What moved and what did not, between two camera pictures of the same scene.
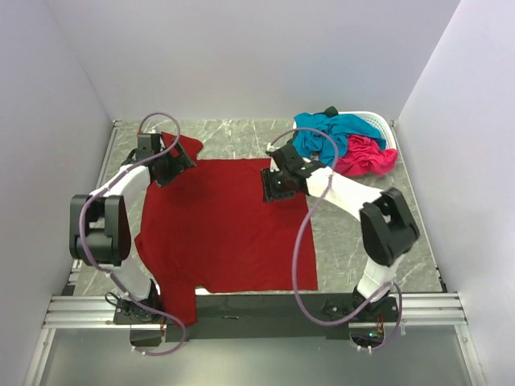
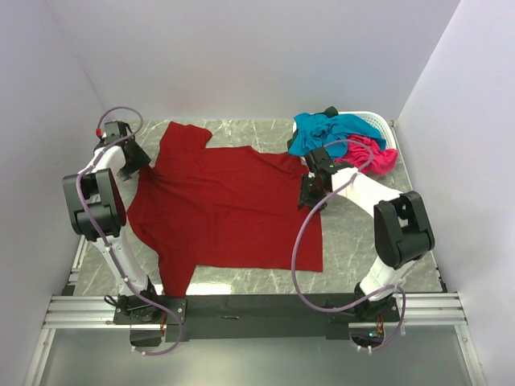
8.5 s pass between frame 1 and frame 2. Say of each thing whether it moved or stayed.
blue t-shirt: stayed
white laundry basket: stayed
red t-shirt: moved
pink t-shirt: stayed
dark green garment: stayed
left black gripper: moved
